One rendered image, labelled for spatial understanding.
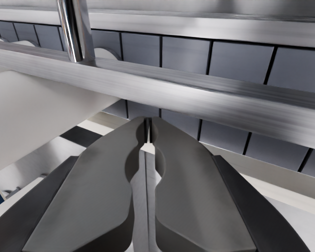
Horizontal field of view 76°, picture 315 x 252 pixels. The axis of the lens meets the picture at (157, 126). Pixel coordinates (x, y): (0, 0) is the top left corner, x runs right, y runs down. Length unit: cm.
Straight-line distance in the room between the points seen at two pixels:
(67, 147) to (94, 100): 19
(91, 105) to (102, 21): 8
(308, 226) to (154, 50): 25
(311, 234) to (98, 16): 31
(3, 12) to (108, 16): 16
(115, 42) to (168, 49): 5
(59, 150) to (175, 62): 26
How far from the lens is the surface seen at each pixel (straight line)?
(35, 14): 27
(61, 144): 35
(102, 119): 19
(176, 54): 16
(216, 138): 17
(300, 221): 29
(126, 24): 18
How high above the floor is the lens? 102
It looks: 47 degrees down
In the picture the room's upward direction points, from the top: 134 degrees counter-clockwise
